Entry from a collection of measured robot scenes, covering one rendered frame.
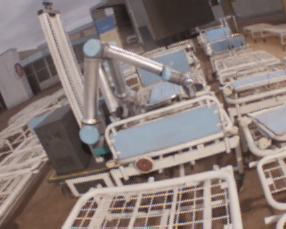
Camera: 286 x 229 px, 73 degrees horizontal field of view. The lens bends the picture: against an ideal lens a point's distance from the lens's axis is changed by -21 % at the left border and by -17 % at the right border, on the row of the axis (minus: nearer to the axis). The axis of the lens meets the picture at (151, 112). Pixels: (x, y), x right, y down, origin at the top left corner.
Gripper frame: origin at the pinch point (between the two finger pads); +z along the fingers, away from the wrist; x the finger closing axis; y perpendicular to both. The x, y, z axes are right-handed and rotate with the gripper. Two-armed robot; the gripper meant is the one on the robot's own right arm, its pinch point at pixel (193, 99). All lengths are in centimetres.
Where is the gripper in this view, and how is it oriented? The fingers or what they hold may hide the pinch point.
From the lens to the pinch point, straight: 138.4
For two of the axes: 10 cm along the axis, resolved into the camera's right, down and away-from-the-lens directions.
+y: -9.5, 2.8, 1.6
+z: 0.0, 5.0, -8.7
